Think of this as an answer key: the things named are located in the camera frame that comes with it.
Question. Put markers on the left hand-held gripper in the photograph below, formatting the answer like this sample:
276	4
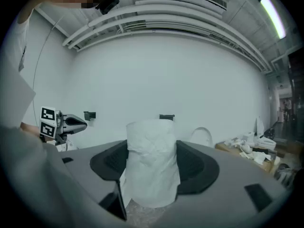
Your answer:
48	122

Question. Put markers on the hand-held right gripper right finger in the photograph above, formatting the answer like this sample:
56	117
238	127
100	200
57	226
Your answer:
197	172

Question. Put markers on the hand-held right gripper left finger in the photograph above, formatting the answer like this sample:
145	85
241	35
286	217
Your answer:
111	161

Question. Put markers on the person's left forearm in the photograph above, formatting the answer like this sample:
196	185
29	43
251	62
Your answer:
29	128

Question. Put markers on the small black paper holder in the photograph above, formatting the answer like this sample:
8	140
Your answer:
89	115

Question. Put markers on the pile of white fittings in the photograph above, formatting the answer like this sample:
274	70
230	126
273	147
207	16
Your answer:
249	151

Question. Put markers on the brown cardboard box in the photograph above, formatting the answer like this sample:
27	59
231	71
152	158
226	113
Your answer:
261	164

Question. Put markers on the person's white shirt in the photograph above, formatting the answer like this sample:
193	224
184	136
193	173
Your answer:
14	68

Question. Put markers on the white ceiling pipes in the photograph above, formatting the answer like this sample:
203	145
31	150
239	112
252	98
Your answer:
166	15

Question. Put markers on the ceiling light tube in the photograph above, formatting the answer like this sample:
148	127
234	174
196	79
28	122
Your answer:
273	15

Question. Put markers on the black head-worn camera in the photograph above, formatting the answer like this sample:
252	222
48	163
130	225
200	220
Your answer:
108	2

